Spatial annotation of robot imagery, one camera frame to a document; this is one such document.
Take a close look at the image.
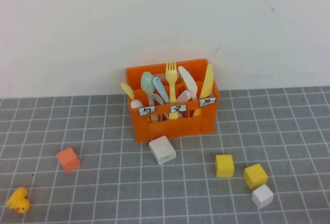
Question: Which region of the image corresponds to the white plastic knife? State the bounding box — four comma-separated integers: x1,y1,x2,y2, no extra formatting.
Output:
178,65,199,101

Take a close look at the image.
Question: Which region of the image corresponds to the paper label marked knife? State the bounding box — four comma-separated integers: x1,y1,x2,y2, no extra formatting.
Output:
199,97,216,107

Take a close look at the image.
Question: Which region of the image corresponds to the paper label marked spoon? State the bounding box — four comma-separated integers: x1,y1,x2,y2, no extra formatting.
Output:
138,105,157,116

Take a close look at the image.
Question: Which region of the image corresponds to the orange wooden cube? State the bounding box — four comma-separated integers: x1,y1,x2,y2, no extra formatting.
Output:
56,147,81,174

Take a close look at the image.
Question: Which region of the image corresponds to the paper label marked fork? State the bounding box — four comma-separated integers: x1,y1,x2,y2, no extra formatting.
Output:
169,104,188,114

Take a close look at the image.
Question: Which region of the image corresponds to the orange plastic cutlery holder crate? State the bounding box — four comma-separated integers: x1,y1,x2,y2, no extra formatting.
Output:
125,58,222,143

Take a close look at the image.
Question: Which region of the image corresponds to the light blue plastic spoon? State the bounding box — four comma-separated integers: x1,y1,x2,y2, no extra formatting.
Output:
152,76,170,104

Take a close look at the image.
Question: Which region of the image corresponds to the yellow plastic fork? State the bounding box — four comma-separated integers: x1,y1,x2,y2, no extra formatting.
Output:
165,60,179,120

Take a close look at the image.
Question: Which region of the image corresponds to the yellow wooden cube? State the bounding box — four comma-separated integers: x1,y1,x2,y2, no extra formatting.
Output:
243,163,269,191
215,154,235,178

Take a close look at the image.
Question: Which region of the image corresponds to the white usb charger block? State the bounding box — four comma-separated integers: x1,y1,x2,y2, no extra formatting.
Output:
148,135,177,165

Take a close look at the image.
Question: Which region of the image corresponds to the pale yellow plastic spoon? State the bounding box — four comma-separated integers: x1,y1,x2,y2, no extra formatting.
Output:
121,82,136,101

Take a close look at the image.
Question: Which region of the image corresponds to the yellow plastic knife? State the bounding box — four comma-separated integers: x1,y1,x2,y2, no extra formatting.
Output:
193,63,215,116

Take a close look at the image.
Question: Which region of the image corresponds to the grey grid table cloth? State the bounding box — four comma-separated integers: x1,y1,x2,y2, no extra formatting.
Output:
0,86,330,224

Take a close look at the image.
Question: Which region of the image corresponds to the mint green plastic spoon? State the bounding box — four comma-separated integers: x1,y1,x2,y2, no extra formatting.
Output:
140,71,157,122

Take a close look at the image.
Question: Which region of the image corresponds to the white wooden cube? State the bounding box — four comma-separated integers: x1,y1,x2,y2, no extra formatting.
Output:
251,184,274,210

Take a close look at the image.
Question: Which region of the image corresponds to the yellow rubber duck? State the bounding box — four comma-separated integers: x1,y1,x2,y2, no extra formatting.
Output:
6,186,31,214

